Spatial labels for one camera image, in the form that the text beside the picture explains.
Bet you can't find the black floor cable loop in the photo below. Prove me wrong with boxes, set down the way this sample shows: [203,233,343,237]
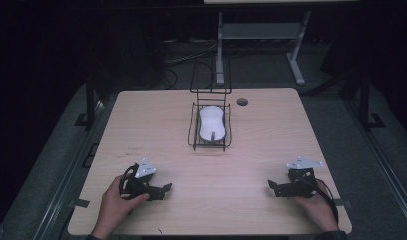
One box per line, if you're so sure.
[162,65,179,90]

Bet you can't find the person's right hand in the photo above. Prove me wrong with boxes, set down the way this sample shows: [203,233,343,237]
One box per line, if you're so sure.
[290,180,339,234]

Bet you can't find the white sponge with dark rim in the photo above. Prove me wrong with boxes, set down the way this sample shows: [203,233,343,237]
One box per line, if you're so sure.
[197,105,228,145]

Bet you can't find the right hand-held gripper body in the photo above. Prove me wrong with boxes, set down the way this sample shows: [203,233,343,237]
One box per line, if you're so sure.
[275,155,325,200]

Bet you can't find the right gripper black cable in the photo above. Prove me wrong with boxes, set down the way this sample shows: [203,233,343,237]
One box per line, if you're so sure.
[315,178,340,224]

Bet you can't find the grey metal desk frame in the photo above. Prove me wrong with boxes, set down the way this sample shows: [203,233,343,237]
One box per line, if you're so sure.
[215,10,312,87]

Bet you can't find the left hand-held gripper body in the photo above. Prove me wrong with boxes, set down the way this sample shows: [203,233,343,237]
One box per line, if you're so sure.
[120,157,163,201]

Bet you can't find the black metal post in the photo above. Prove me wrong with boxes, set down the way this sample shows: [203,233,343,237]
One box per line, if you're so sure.
[358,71,386,132]
[74,71,96,130]

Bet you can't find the grey floor cables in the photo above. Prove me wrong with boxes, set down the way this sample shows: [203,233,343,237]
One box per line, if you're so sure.
[162,39,223,67]

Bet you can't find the person's left hand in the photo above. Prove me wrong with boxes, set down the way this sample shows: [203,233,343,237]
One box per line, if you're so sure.
[94,173,151,235]

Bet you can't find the aluminium floor rail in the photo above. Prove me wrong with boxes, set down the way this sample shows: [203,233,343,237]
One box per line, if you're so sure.
[344,99,407,232]
[33,99,107,240]

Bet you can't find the grey tape strip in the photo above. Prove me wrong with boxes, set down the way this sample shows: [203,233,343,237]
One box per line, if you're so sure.
[68,198,91,209]
[333,198,353,209]

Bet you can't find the black wire rack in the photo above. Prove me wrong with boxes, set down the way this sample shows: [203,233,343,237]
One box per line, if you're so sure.
[187,54,233,152]

